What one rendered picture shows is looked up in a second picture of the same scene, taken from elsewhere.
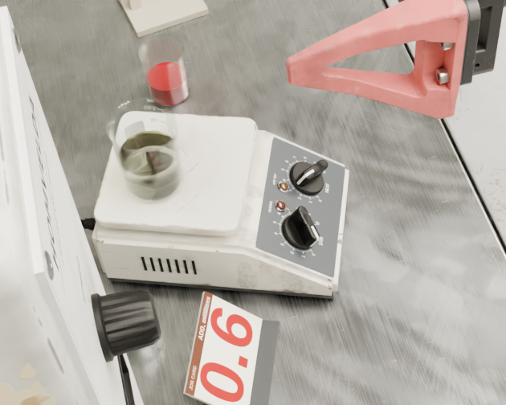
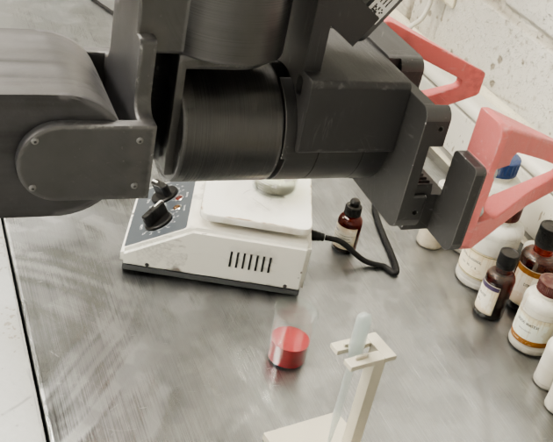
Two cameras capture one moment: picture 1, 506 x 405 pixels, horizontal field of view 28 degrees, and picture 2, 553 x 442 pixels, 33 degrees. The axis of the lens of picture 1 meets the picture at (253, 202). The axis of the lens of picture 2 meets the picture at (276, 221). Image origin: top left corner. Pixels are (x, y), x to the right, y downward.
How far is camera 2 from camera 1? 1.38 m
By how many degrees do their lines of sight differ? 94
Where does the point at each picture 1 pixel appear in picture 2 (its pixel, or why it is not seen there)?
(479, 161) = not seen: outside the picture
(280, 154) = (179, 222)
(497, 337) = not seen: hidden behind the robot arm
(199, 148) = (244, 201)
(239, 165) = (211, 188)
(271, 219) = (185, 189)
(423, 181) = (53, 267)
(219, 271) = not seen: hidden behind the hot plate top
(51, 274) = not seen: outside the picture
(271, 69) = (186, 369)
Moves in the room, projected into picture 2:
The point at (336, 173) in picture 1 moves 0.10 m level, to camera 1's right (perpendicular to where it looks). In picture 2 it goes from (132, 238) to (36, 235)
